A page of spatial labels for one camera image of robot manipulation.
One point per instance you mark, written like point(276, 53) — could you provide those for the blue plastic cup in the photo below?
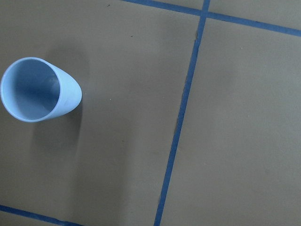
point(34, 90)

